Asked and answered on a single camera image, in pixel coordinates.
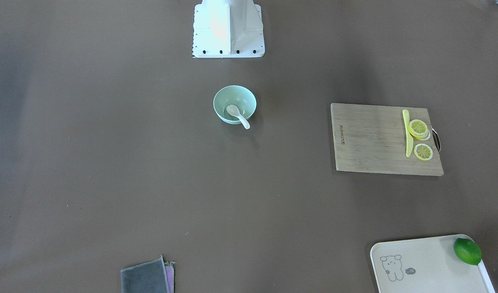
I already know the cream tray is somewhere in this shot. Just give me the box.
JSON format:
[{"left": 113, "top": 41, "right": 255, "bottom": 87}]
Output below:
[{"left": 370, "top": 234, "right": 495, "bottom": 293}]

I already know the stacked lemon slice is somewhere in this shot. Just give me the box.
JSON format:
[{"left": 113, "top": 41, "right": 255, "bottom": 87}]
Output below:
[
  {"left": 409, "top": 119, "right": 428, "bottom": 137},
  {"left": 418, "top": 131, "right": 431, "bottom": 141},
  {"left": 415, "top": 130, "right": 430, "bottom": 141}
]

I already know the white spoon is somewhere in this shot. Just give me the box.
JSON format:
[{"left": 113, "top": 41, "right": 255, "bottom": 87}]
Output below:
[{"left": 226, "top": 105, "right": 250, "bottom": 129}]

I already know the wooden cutting board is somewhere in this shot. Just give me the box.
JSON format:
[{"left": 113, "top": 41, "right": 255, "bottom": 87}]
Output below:
[{"left": 330, "top": 103, "right": 443, "bottom": 176}]

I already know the grey cloth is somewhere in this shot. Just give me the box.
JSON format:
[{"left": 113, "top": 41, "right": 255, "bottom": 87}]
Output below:
[{"left": 121, "top": 256, "right": 176, "bottom": 293}]

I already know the green bowl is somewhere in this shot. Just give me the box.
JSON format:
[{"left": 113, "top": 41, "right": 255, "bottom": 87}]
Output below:
[{"left": 213, "top": 85, "right": 257, "bottom": 125}]

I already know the single lemon slice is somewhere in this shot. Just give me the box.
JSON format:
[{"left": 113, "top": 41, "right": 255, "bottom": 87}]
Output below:
[{"left": 413, "top": 143, "right": 433, "bottom": 161}]

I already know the middle stacked lemon slice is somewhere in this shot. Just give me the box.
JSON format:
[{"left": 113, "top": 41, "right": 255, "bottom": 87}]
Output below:
[{"left": 415, "top": 130, "right": 430, "bottom": 141}]

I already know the yellow plastic knife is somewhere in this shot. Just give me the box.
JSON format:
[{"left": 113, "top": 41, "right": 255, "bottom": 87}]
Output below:
[{"left": 402, "top": 109, "right": 413, "bottom": 157}]

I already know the white pedestal column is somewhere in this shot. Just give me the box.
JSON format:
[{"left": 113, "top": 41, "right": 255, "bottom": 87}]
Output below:
[{"left": 192, "top": 0, "right": 265, "bottom": 58}]

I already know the green lime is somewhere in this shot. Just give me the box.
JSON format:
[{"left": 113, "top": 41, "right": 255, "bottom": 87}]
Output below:
[{"left": 453, "top": 238, "right": 482, "bottom": 266}]

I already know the back stacked lemon slice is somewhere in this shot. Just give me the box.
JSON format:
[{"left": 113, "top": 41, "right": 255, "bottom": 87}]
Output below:
[{"left": 418, "top": 131, "right": 431, "bottom": 141}]

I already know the front stacked lemon slice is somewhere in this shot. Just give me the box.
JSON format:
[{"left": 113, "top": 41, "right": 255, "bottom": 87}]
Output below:
[{"left": 409, "top": 119, "right": 428, "bottom": 137}]

